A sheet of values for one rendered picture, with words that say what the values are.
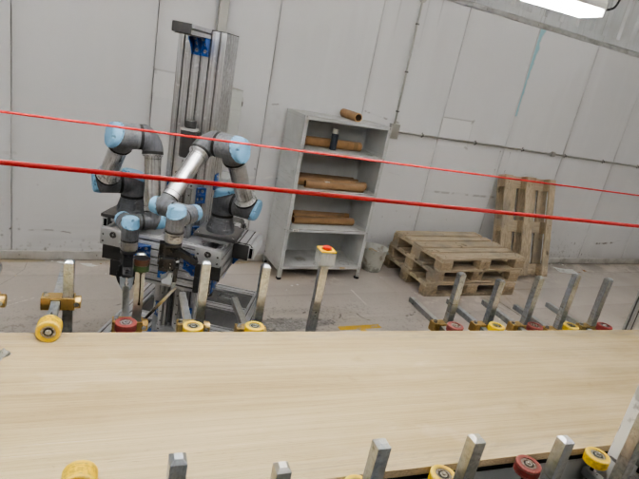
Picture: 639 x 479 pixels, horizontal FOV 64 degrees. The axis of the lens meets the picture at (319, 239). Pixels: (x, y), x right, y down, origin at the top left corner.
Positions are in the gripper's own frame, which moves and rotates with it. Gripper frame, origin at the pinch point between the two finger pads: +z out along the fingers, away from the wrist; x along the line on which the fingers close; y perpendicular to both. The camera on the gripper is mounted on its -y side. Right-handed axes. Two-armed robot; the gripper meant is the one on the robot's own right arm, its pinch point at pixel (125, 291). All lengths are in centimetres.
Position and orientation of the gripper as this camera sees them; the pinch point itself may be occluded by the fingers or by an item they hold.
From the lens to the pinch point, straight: 253.9
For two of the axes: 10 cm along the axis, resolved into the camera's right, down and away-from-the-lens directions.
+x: -9.3, -0.6, -3.7
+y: -3.2, -3.6, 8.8
